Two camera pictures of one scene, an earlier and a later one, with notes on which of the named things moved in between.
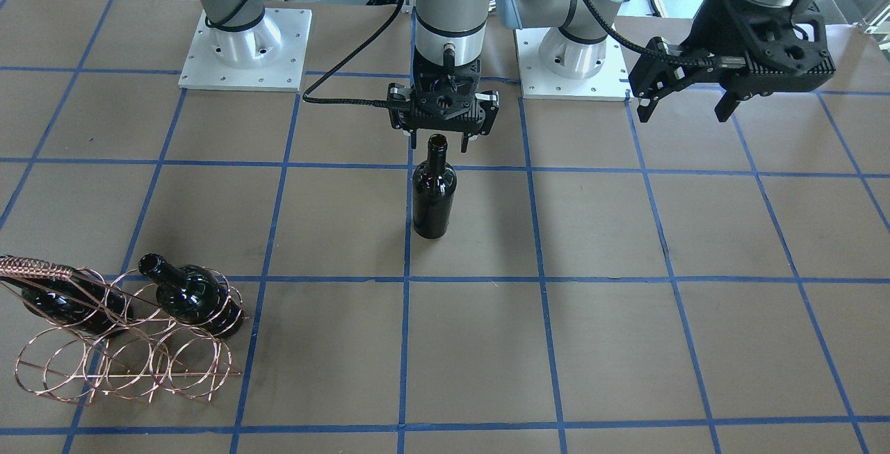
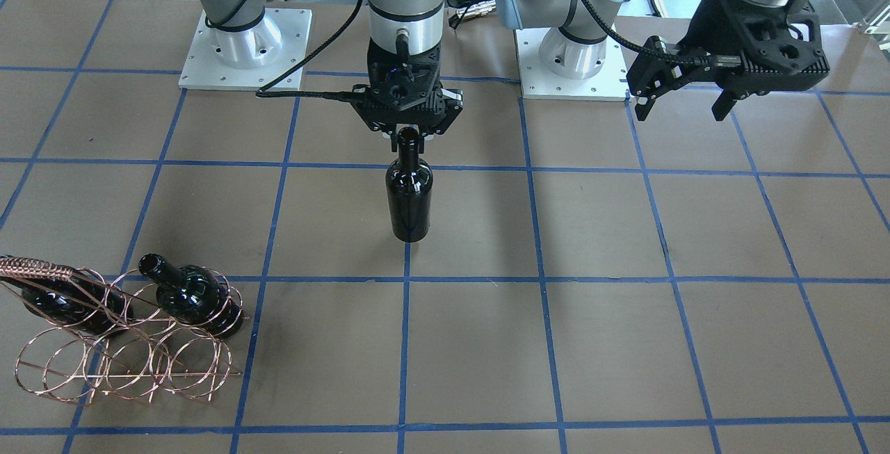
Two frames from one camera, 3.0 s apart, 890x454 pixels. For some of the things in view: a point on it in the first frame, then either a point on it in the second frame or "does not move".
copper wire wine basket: [123, 333] does not move
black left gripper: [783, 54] does not move
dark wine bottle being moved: [434, 183] to [409, 186]
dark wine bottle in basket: [194, 295] does not move
